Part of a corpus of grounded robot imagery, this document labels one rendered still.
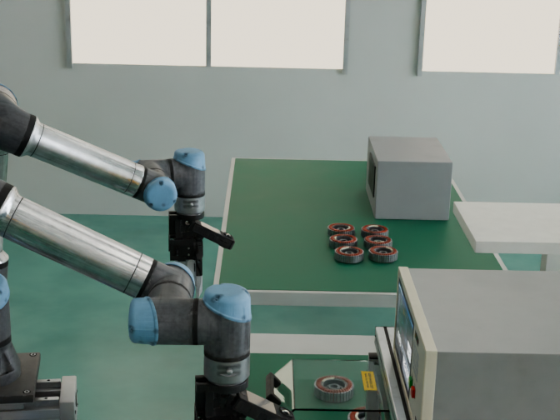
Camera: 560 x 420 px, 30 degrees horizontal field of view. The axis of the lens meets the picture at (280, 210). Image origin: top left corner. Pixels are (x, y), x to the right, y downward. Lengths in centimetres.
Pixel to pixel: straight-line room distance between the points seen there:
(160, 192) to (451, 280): 67
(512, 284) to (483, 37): 456
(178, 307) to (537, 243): 148
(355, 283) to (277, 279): 28
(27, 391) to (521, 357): 109
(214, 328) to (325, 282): 215
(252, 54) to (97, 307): 203
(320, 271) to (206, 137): 301
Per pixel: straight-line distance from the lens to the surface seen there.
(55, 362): 494
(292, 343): 329
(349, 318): 538
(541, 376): 200
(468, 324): 207
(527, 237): 297
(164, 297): 169
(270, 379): 237
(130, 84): 674
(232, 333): 166
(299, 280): 379
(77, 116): 683
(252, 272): 386
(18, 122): 228
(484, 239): 291
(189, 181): 250
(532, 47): 683
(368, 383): 237
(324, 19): 662
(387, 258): 399
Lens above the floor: 213
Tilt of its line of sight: 18 degrees down
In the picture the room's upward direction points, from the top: 1 degrees clockwise
